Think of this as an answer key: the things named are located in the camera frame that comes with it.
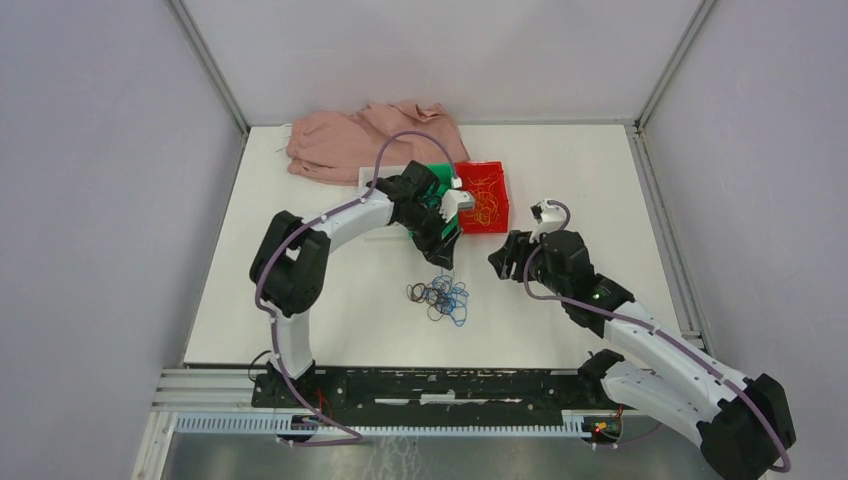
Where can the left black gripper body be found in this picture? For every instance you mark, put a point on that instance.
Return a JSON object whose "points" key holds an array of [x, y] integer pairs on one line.
{"points": [[426, 237]]}

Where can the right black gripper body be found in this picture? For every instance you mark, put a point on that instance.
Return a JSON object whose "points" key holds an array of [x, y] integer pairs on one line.
{"points": [[522, 248]]}

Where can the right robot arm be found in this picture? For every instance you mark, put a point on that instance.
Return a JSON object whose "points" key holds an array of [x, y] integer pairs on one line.
{"points": [[741, 425]]}

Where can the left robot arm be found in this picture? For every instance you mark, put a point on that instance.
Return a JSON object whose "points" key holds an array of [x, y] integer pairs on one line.
{"points": [[290, 266]]}

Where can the red plastic bin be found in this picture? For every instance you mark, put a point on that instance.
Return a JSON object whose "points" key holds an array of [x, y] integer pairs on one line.
{"points": [[486, 182]]}

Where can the green plastic bin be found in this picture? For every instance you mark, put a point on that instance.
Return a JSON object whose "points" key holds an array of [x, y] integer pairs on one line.
{"points": [[440, 179]]}

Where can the white plastic bin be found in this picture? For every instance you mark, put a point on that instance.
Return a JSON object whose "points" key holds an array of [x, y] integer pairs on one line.
{"points": [[389, 232]]}

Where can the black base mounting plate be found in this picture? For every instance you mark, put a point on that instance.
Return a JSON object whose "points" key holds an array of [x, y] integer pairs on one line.
{"points": [[419, 397]]}

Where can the pink crumpled cloth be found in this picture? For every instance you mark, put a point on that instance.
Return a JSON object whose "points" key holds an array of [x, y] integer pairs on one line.
{"points": [[331, 147]]}

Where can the white slotted cable duct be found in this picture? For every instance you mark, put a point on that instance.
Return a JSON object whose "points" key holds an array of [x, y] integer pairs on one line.
{"points": [[288, 424]]}

